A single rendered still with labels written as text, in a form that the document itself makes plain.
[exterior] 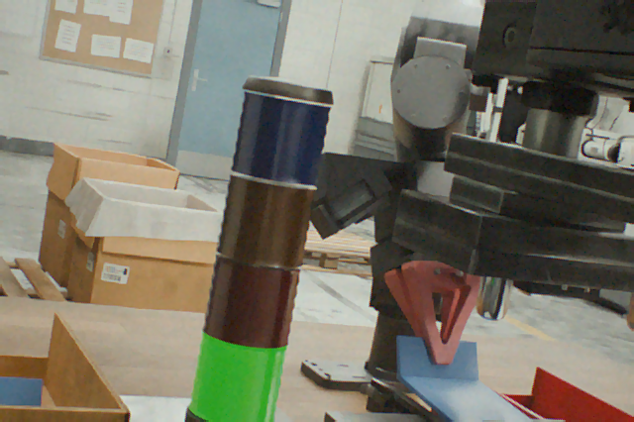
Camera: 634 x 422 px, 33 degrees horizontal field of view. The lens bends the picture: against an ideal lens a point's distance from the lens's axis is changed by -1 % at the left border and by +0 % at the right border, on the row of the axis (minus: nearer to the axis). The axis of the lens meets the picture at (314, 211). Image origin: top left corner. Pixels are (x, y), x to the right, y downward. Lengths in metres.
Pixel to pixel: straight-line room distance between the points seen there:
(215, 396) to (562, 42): 0.28
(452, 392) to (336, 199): 0.16
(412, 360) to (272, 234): 0.38
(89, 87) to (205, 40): 1.35
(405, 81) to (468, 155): 0.09
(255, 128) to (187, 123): 11.33
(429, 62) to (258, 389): 0.39
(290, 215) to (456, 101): 0.35
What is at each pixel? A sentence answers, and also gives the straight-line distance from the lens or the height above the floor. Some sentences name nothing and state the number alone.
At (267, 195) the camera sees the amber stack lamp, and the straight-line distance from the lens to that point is 0.44.
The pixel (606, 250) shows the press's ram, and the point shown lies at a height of 1.13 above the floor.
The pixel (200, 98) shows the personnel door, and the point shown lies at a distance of 11.78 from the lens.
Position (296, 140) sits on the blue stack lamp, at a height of 1.17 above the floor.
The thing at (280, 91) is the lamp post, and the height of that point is 1.19.
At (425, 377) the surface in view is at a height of 1.00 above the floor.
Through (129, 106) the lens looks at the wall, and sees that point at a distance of 11.64.
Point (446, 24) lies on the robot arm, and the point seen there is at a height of 1.27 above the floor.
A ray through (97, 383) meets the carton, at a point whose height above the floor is 0.96.
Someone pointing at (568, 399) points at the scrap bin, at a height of 0.94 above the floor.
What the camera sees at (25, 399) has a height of 0.92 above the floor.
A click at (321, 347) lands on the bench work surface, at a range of 1.26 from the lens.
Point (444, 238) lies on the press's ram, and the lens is 0.66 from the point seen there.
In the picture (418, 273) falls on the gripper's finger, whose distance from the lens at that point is 0.80.
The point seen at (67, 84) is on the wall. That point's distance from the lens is 11.52.
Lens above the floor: 1.20
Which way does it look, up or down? 7 degrees down
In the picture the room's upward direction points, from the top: 10 degrees clockwise
